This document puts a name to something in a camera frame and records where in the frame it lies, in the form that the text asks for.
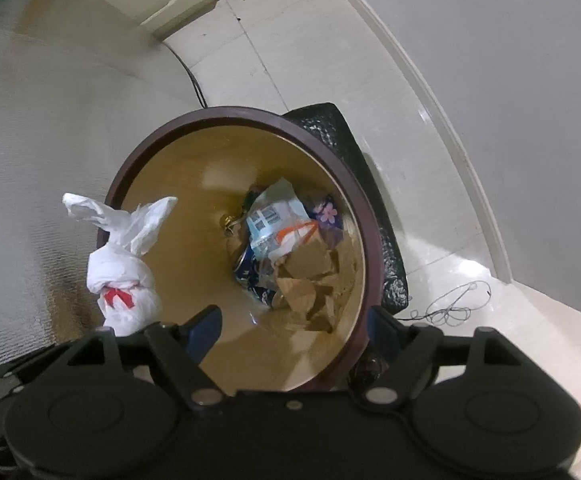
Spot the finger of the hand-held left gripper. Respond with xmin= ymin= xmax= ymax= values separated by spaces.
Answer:
xmin=0 ymin=344 xmax=71 ymax=392

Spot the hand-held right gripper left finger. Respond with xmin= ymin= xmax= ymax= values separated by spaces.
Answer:
xmin=65 ymin=304 xmax=224 ymax=409

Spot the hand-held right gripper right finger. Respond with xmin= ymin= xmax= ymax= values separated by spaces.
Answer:
xmin=360 ymin=305 xmax=546 ymax=409

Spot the torn brown cardboard box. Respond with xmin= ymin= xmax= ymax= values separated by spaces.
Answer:
xmin=272 ymin=239 xmax=357 ymax=334

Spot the brown round trash bin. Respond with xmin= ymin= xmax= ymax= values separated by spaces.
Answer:
xmin=102 ymin=104 xmax=387 ymax=394

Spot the clear plastic wrapper with label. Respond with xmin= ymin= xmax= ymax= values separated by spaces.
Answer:
xmin=245 ymin=177 xmax=317 ymax=262

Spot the crushed blue soda can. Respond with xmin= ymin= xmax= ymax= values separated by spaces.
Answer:
xmin=232 ymin=244 xmax=277 ymax=307

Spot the purple flower snack packet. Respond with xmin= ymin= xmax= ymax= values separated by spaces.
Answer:
xmin=312 ymin=194 xmax=344 ymax=232

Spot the black textured floor mat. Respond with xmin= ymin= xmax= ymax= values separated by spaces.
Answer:
xmin=282 ymin=102 xmax=412 ymax=312

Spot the thin string on floor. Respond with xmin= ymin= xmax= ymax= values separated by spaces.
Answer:
xmin=397 ymin=280 xmax=494 ymax=327

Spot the black floor cable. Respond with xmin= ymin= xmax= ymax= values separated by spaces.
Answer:
xmin=162 ymin=41 xmax=210 ymax=109

